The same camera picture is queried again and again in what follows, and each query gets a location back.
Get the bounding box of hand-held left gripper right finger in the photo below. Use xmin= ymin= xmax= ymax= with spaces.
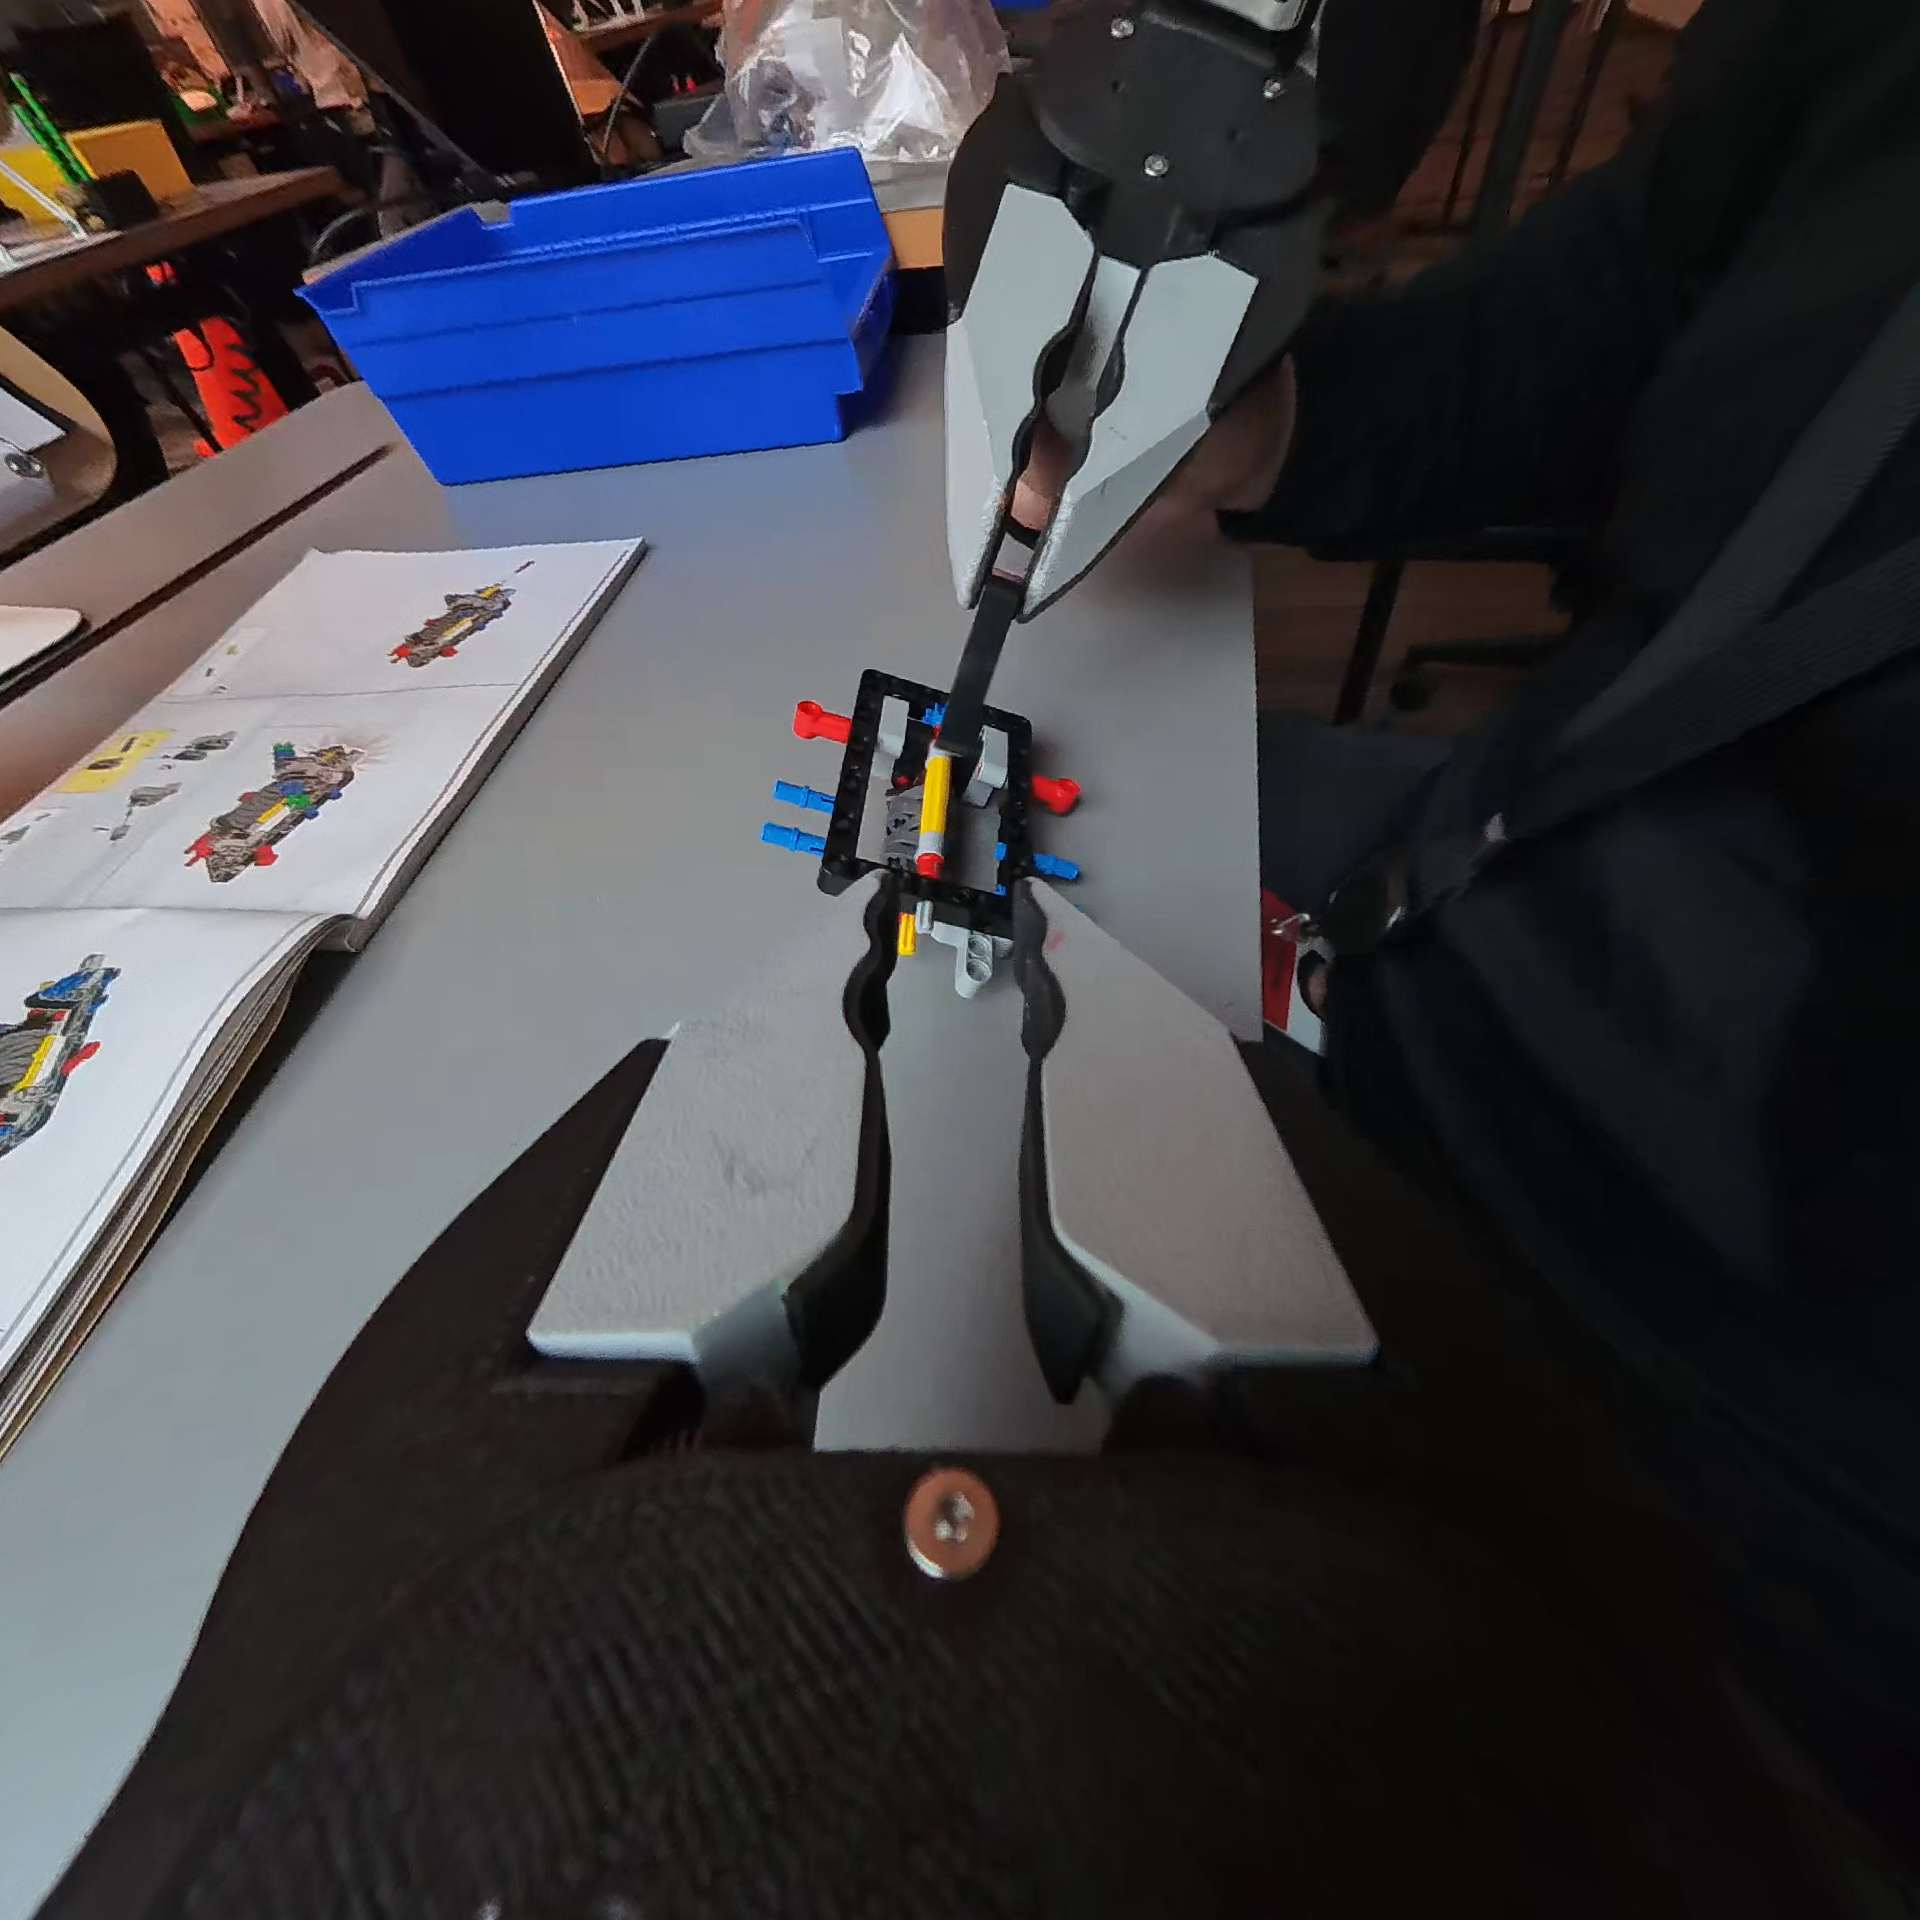
xmin=1015 ymin=876 xmax=1382 ymax=1408

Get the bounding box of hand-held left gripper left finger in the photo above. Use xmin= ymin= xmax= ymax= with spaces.
xmin=524 ymin=876 xmax=902 ymax=1394

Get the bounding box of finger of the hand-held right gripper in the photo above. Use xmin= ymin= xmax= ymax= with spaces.
xmin=1020 ymin=251 xmax=1261 ymax=626
xmin=942 ymin=180 xmax=1108 ymax=609

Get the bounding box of black lego beam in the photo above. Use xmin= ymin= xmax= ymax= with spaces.
xmin=929 ymin=565 xmax=1025 ymax=751

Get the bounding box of black frame lego model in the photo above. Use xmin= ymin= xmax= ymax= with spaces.
xmin=760 ymin=666 xmax=1085 ymax=1003

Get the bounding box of person's right forearm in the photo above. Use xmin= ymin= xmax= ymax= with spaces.
xmin=1217 ymin=90 xmax=1920 ymax=564

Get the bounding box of lego instruction booklet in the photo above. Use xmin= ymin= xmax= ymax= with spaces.
xmin=0 ymin=535 xmax=650 ymax=1458

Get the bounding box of person's right hand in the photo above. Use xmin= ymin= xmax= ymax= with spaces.
xmin=1007 ymin=359 xmax=1302 ymax=529

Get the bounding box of white red badge card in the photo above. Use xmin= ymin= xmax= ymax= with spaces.
xmin=1260 ymin=888 xmax=1334 ymax=1055

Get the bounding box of clear plastic bag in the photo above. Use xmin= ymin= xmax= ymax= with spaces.
xmin=686 ymin=0 xmax=1010 ymax=198

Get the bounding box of black chair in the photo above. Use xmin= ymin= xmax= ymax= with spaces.
xmin=1332 ymin=523 xmax=1595 ymax=726

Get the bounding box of blue plastic bin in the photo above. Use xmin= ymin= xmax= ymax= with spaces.
xmin=294 ymin=143 xmax=900 ymax=486

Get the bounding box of person's torso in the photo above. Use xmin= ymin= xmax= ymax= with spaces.
xmin=1260 ymin=493 xmax=1920 ymax=1920

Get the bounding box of orange black bag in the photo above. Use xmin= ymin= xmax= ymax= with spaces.
xmin=150 ymin=305 xmax=302 ymax=452

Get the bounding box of brown wooden desk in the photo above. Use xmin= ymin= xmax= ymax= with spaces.
xmin=0 ymin=161 xmax=348 ymax=318

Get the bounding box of yellow box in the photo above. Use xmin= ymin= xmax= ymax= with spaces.
xmin=60 ymin=116 xmax=198 ymax=203

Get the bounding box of black lanyard strap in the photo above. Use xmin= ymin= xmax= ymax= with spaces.
xmin=1349 ymin=540 xmax=1920 ymax=961

